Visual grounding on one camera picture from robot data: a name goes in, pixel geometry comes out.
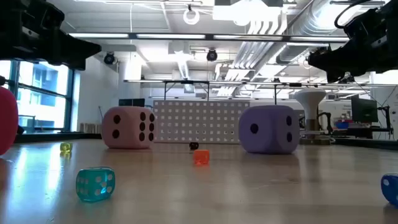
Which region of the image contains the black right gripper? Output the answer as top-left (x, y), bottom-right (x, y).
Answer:
top-left (307, 0), bottom-right (398, 83)

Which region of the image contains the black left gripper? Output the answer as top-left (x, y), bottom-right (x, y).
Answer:
top-left (0, 0), bottom-right (102, 70)

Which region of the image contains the large pink foam die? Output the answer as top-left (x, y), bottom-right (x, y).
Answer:
top-left (101, 106), bottom-right (157, 150)

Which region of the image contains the large red foam die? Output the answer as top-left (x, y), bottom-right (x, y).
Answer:
top-left (0, 86), bottom-right (19, 156)

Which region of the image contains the large purple foam die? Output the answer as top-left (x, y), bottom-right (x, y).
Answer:
top-left (238, 105), bottom-right (301, 155)

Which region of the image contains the small teal transparent die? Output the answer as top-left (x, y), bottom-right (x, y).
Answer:
top-left (75, 166), bottom-right (116, 203)

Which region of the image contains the white perforated basket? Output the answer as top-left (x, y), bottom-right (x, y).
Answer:
top-left (152, 100), bottom-right (251, 144)

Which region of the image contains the small orange transparent die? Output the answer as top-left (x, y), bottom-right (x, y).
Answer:
top-left (193, 149), bottom-right (211, 166)

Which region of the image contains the white mushroom table lamp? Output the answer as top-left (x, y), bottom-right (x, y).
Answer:
top-left (294, 87), bottom-right (331, 146)

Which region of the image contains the large glass window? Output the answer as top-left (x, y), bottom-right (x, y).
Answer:
top-left (0, 60), bottom-right (76, 134)

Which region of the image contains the black computer monitor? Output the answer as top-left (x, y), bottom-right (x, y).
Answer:
top-left (351, 96), bottom-right (379, 124)

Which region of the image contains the black background monitor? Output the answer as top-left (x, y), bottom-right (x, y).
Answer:
top-left (118, 98), bottom-right (146, 108)

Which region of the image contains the row of wooden blocks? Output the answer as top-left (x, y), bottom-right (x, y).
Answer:
top-left (80, 123), bottom-right (102, 134)

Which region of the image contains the long ceiling light strip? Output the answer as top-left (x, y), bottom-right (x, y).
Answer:
top-left (68, 32), bottom-right (351, 44)

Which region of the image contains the small blue die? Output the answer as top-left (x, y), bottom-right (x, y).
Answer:
top-left (380, 173), bottom-right (398, 207)

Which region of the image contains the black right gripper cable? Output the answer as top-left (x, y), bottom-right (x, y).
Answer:
top-left (333, 0), bottom-right (374, 29)

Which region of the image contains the ribbed silver ventilation duct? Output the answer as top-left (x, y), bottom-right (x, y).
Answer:
top-left (275, 0), bottom-right (352, 65)

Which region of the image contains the black background rig frame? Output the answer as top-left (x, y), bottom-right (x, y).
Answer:
top-left (124, 79), bottom-right (398, 105)

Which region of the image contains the white ring ceiling fixture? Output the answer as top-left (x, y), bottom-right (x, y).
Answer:
top-left (182, 8), bottom-right (201, 26)

